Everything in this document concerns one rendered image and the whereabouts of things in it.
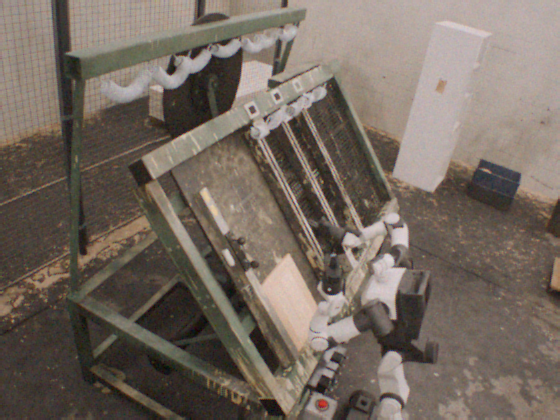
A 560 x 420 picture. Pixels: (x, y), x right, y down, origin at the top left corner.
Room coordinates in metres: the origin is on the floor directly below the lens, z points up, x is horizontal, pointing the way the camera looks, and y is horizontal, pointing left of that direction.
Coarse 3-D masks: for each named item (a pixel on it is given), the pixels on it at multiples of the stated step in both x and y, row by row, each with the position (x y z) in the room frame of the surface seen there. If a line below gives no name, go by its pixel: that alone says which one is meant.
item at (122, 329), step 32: (128, 256) 2.15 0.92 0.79; (224, 288) 2.11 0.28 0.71; (96, 320) 1.63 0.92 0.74; (128, 320) 1.63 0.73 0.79; (192, 320) 1.80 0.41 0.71; (96, 352) 1.83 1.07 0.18; (160, 352) 1.47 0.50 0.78; (224, 384) 1.35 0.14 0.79; (160, 416) 1.48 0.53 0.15; (288, 416) 1.62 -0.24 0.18
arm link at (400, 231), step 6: (390, 216) 2.14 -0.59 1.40; (396, 216) 2.13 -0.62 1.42; (390, 222) 2.10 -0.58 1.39; (396, 222) 2.10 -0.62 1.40; (402, 222) 2.09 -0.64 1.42; (396, 228) 2.06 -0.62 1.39; (402, 228) 2.06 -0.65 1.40; (396, 234) 2.02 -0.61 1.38; (402, 234) 2.01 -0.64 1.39; (396, 240) 1.98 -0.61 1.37; (402, 240) 1.97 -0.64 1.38; (390, 246) 1.98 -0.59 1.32
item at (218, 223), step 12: (204, 204) 1.67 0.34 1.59; (216, 216) 1.67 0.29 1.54; (216, 228) 1.65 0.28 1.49; (240, 264) 1.60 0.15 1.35; (252, 276) 1.61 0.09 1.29; (252, 288) 1.57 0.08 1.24; (264, 300) 1.57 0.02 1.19; (264, 312) 1.55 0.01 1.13; (276, 324) 1.53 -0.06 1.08; (276, 336) 1.52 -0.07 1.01; (288, 336) 1.54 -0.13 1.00; (288, 348) 1.49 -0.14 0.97
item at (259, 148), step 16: (272, 128) 2.18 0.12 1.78; (256, 144) 2.18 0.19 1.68; (256, 160) 2.18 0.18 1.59; (272, 160) 2.19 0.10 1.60; (272, 176) 2.14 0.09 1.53; (288, 192) 2.15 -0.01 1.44; (288, 208) 2.10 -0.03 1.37; (304, 224) 2.10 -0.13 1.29; (304, 240) 2.06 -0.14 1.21; (320, 256) 2.06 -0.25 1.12; (320, 272) 2.01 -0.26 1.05
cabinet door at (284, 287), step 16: (288, 256) 1.91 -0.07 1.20; (272, 272) 1.75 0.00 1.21; (288, 272) 1.84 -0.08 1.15; (272, 288) 1.68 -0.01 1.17; (288, 288) 1.77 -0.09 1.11; (304, 288) 1.86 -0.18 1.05; (272, 304) 1.62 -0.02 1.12; (288, 304) 1.70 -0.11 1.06; (304, 304) 1.79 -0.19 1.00; (288, 320) 1.63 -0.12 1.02; (304, 320) 1.71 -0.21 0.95; (304, 336) 1.64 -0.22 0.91
